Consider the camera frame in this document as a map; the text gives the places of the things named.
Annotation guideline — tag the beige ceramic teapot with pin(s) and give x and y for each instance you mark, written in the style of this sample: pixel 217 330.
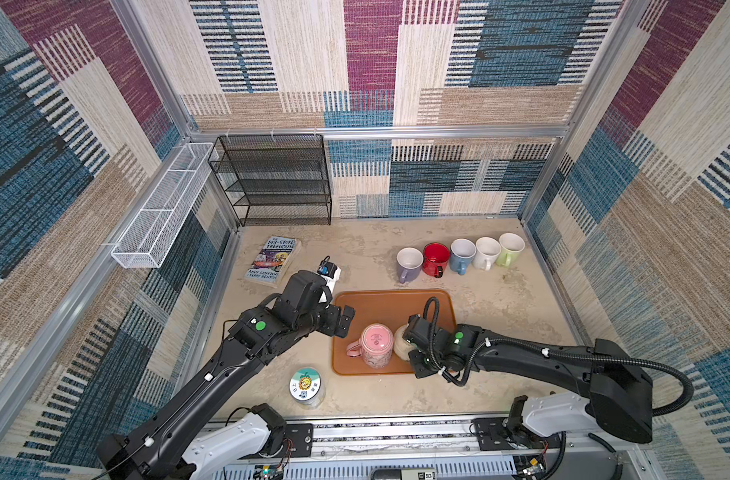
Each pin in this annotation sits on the beige ceramic teapot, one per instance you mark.
pixel 402 348

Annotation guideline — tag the white mug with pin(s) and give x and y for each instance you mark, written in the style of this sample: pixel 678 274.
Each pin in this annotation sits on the white mug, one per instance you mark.
pixel 488 250

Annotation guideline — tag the blue dotted mug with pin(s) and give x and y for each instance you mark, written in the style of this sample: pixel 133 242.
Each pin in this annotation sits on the blue dotted mug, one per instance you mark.
pixel 463 252

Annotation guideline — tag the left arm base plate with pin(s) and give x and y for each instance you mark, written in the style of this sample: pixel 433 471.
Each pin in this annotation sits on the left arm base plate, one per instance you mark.
pixel 291 441

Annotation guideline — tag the paperback book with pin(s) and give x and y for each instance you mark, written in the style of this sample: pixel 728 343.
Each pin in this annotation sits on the paperback book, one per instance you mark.
pixel 271 263

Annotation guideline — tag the clear jar green lid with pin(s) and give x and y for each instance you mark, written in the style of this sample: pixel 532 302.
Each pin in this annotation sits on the clear jar green lid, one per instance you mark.
pixel 306 387

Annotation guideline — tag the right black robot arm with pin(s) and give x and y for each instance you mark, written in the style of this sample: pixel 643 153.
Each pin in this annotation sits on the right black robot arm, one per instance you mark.
pixel 618 390

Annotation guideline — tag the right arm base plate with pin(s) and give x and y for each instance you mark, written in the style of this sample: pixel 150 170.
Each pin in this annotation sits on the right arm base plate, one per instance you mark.
pixel 500 433

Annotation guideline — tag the brown plastic tray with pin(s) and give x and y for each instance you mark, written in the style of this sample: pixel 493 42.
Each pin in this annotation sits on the brown plastic tray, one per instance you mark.
pixel 391 308

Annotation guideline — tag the black wire shelf rack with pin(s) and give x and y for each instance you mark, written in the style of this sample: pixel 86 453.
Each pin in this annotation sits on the black wire shelf rack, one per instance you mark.
pixel 274 179

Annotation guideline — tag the light green mug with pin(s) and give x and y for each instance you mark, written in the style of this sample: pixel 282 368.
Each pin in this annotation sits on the light green mug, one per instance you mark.
pixel 512 245

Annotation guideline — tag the red mug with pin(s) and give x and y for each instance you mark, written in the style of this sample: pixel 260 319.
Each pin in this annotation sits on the red mug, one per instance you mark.
pixel 436 257

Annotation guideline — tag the purple mug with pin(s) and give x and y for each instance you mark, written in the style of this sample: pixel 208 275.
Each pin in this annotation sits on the purple mug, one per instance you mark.
pixel 409 264

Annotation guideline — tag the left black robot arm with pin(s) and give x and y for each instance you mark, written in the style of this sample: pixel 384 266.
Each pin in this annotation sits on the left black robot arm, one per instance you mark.
pixel 171 444

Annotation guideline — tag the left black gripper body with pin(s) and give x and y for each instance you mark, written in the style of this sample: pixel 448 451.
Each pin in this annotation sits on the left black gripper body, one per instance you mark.
pixel 324 320

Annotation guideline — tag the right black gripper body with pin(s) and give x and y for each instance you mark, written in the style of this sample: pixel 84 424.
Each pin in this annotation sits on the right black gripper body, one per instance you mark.
pixel 422 363

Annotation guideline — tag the white wire mesh basket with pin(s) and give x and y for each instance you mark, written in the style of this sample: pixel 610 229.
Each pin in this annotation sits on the white wire mesh basket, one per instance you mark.
pixel 151 233

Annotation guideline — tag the pink ghost mug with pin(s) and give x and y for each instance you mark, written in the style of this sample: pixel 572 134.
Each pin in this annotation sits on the pink ghost mug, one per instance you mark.
pixel 374 346

